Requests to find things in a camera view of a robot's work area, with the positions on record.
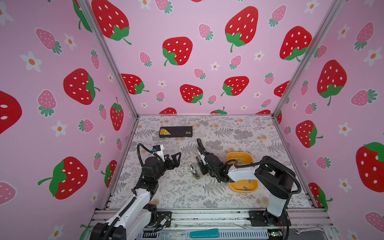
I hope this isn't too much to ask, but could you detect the beige eraser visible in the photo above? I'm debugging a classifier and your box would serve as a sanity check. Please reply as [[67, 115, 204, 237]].
[[190, 164, 200, 180]]

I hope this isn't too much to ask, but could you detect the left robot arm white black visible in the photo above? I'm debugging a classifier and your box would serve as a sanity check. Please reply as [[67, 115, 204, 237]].
[[90, 143, 182, 240]]

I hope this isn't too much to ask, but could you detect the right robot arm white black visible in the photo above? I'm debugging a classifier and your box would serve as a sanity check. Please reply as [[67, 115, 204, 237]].
[[197, 139, 302, 226]]

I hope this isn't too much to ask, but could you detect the black tool case yellow label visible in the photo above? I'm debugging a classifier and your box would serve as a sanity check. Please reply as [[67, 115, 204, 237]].
[[159, 126, 193, 138]]

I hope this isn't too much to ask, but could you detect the yellow plastic tray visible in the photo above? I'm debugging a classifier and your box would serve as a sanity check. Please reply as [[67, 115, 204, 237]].
[[227, 152, 258, 193]]

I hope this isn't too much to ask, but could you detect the teal handled tool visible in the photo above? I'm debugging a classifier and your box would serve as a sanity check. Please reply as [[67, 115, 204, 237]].
[[189, 229, 220, 239]]

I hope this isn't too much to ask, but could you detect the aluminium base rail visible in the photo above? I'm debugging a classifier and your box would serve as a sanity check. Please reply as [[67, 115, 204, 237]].
[[89, 208, 334, 240]]

